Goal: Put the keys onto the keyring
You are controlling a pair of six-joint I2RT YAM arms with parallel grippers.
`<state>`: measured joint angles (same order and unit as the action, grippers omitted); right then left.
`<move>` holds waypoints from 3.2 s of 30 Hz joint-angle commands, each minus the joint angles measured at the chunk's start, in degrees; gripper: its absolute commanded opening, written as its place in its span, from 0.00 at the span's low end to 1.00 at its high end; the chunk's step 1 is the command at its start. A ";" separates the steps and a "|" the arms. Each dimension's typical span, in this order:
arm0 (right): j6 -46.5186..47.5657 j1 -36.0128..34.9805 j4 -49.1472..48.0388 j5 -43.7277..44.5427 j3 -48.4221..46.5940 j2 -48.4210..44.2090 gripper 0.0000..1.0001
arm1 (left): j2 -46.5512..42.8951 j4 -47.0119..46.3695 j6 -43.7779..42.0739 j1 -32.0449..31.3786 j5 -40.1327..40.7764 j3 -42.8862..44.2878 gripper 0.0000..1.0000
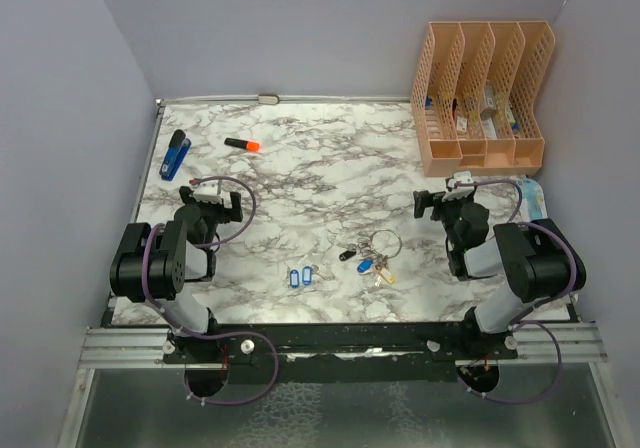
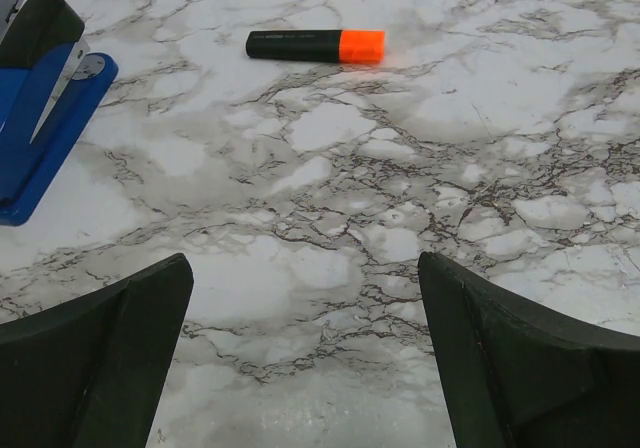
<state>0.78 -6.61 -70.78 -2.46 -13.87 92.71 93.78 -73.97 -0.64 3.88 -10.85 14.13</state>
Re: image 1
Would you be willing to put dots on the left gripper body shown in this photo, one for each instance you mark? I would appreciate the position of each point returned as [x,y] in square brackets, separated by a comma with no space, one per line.
[213,213]

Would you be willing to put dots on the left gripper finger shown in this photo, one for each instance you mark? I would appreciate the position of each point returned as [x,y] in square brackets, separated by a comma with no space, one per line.
[186,195]
[234,213]

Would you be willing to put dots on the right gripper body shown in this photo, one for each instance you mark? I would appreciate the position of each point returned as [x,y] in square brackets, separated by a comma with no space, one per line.
[448,211]

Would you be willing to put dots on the keyring with key bunch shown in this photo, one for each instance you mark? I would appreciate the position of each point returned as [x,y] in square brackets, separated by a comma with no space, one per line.
[373,261]

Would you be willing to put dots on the blue tag key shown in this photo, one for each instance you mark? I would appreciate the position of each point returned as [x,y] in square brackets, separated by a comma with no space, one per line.
[294,278]
[309,273]

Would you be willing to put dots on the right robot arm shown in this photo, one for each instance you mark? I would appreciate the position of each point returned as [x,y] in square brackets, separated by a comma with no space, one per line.
[539,264]

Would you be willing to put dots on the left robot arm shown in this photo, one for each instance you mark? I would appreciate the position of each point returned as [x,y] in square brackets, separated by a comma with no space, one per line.
[155,266]

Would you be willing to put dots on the blue stapler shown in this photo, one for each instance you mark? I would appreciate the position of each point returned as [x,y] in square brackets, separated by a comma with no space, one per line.
[177,150]

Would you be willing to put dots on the orange black highlighter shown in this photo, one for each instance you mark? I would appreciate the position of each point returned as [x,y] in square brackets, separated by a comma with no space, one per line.
[247,145]

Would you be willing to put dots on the blue packaged item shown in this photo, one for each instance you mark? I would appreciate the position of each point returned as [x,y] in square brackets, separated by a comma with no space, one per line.
[533,206]

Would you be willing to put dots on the peach desk file organizer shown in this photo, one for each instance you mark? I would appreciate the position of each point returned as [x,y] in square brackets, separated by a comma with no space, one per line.
[474,94]

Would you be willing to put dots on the white edge clip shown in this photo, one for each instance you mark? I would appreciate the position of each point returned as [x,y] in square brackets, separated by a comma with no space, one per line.
[268,99]

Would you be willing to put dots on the black mounting plate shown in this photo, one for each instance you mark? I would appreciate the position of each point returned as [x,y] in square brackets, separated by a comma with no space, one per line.
[337,353]

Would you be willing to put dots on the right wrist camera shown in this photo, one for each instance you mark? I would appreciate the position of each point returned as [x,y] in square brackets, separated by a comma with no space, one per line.
[459,186]

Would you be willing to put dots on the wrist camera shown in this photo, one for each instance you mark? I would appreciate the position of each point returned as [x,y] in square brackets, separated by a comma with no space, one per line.
[207,192]
[459,186]

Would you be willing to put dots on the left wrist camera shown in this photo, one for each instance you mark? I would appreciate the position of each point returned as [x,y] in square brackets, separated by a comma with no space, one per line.
[207,192]

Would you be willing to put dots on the aluminium rail base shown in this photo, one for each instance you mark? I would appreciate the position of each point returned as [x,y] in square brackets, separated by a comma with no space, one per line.
[142,348]

